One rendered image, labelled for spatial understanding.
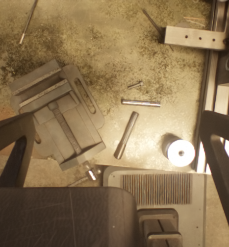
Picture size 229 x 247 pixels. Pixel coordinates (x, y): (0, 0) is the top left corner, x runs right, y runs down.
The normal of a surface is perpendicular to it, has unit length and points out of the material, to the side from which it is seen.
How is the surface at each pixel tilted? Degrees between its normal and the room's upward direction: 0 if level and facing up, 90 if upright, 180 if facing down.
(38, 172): 0
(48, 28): 0
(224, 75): 90
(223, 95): 0
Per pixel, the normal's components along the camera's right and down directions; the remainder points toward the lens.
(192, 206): 0.02, 0.07
